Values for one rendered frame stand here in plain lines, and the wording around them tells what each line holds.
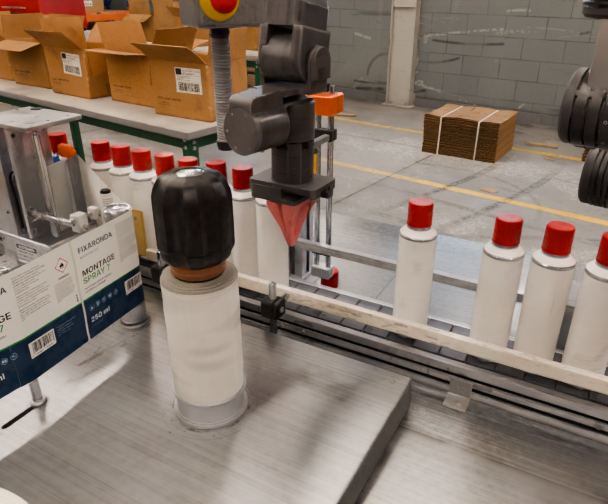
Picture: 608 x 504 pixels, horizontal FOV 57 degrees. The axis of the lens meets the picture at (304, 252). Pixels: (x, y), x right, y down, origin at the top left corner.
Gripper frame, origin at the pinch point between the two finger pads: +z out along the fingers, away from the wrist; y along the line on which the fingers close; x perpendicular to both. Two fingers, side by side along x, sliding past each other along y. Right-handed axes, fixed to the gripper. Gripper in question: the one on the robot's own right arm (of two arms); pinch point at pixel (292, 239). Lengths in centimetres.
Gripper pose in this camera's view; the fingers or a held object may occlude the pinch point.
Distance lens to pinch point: 80.1
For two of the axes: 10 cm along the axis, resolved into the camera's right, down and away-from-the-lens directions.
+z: -0.1, 9.0, 4.3
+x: 5.0, -3.7, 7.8
